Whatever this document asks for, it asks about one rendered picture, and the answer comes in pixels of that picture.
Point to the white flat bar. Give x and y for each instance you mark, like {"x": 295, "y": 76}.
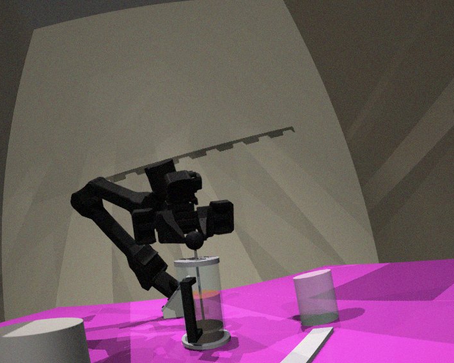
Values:
{"x": 308, "y": 348}

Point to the french press coffee maker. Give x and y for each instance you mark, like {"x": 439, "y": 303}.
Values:
{"x": 201, "y": 298}

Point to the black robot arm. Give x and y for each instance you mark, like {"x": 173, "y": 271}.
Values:
{"x": 168, "y": 187}

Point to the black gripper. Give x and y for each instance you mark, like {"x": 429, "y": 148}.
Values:
{"x": 180, "y": 219}

